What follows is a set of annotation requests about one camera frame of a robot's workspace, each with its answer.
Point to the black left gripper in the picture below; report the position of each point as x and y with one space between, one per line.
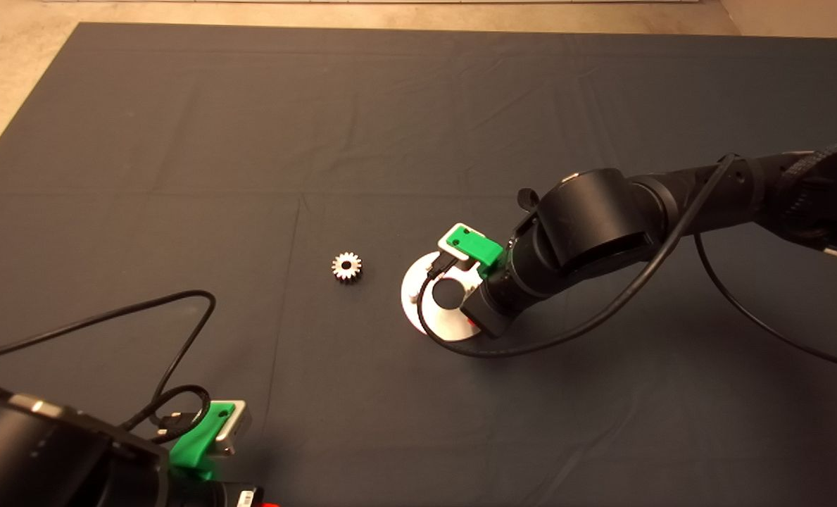
210 496

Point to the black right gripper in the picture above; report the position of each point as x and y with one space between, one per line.
495 306

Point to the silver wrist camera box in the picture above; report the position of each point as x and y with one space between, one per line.
235 426
460 262

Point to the small steel planetary gear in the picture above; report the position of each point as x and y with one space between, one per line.
338 269

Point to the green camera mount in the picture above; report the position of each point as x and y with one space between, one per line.
193 443
471 243

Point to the dark grey table cloth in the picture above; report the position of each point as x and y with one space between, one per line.
390 141

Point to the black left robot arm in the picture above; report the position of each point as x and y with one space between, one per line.
31 458

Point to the round metal carrier plate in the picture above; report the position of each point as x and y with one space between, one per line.
410 292

